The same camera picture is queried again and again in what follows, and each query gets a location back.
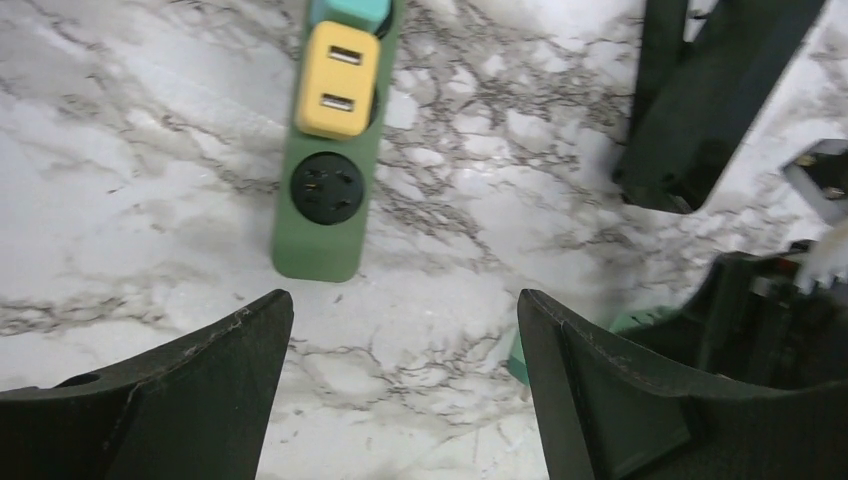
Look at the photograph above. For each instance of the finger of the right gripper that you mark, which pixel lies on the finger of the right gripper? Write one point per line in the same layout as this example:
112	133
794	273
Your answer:
694	101

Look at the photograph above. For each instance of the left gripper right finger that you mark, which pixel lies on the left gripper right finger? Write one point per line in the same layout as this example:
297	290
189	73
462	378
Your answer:
609	408

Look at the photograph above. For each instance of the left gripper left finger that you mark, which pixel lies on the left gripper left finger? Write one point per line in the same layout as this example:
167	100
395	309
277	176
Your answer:
196	407

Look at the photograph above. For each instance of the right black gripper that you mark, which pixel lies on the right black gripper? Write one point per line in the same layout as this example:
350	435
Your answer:
748	321

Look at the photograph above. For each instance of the green power strip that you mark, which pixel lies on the green power strip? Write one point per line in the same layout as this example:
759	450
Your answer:
322	204

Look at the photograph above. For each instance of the blue plug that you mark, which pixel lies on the blue plug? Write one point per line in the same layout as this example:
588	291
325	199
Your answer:
372	16

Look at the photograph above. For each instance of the yellow plug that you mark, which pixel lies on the yellow plug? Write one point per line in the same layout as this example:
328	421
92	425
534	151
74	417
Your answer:
338	75

